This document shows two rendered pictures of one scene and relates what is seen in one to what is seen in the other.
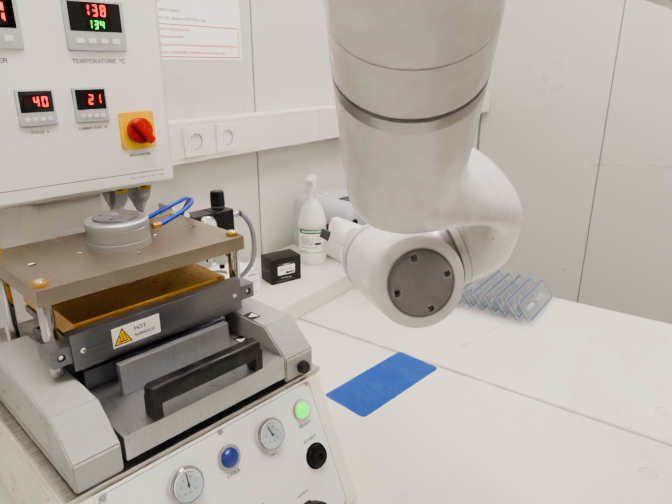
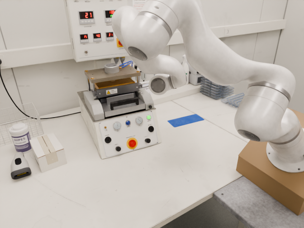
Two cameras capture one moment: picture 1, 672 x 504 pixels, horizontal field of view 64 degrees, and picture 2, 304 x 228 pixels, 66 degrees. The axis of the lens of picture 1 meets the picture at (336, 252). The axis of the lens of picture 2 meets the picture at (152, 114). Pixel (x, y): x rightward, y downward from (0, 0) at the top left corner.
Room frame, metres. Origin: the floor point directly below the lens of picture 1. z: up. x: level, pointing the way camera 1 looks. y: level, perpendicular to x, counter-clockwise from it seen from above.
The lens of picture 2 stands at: (-0.43, -0.39, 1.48)
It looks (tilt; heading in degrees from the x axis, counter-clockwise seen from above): 27 degrees down; 22
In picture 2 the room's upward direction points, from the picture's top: 1 degrees counter-clockwise
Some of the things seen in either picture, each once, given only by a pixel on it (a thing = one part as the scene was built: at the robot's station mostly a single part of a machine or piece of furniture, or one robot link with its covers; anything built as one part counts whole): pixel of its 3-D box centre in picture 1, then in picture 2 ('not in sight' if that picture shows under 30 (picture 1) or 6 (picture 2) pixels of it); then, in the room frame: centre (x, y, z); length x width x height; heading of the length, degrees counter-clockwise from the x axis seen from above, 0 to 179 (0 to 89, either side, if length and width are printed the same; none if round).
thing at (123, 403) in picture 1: (149, 349); (116, 97); (0.64, 0.25, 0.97); 0.30 x 0.22 x 0.08; 47
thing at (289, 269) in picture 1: (280, 266); not in sight; (1.34, 0.15, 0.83); 0.09 x 0.06 x 0.07; 124
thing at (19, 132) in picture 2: not in sight; (21, 138); (0.30, 0.64, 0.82); 0.09 x 0.09 x 0.15
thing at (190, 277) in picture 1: (130, 273); (114, 78); (0.68, 0.28, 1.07); 0.22 x 0.17 x 0.10; 137
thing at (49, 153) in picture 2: not in sight; (47, 151); (0.28, 0.46, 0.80); 0.19 x 0.13 x 0.09; 54
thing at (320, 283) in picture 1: (275, 285); (168, 90); (1.34, 0.16, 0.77); 0.84 x 0.30 x 0.04; 144
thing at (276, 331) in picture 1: (245, 325); (141, 96); (0.73, 0.13, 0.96); 0.26 x 0.05 x 0.07; 47
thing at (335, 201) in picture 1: (342, 222); (197, 71); (1.59, -0.02, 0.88); 0.25 x 0.20 x 0.17; 48
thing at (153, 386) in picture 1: (207, 375); (124, 103); (0.55, 0.15, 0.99); 0.15 x 0.02 x 0.04; 137
